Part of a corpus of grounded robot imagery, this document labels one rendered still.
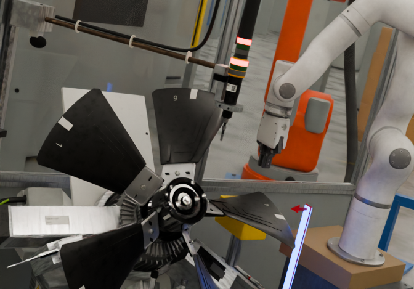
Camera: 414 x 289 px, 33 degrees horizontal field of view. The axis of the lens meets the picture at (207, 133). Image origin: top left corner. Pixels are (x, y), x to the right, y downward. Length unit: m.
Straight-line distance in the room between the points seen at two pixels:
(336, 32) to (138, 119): 0.63
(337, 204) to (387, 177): 0.99
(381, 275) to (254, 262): 0.81
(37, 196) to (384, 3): 1.11
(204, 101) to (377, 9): 0.59
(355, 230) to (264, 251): 0.80
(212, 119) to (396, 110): 0.62
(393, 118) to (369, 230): 0.36
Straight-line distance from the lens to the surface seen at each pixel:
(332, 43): 2.07
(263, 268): 2.99
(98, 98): 1.67
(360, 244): 2.24
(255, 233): 2.20
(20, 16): 1.97
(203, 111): 1.84
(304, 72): 2.00
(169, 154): 1.79
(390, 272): 2.33
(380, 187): 2.18
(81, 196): 1.87
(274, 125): 2.10
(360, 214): 2.22
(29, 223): 1.67
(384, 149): 2.11
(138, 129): 2.02
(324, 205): 3.06
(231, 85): 1.68
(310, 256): 2.24
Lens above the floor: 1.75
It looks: 13 degrees down
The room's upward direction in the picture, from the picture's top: 13 degrees clockwise
